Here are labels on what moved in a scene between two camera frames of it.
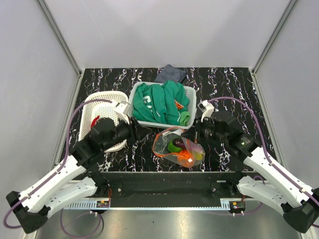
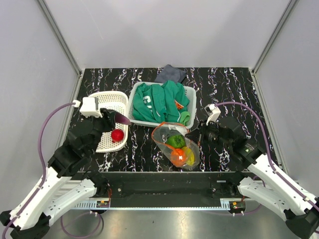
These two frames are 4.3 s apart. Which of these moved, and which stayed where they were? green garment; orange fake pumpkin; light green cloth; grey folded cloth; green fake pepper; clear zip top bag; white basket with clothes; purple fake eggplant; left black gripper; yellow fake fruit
Moved: purple fake eggplant; orange fake pumpkin; yellow fake fruit; clear zip top bag; left black gripper; green fake pepper
Stayed: white basket with clothes; light green cloth; green garment; grey folded cloth
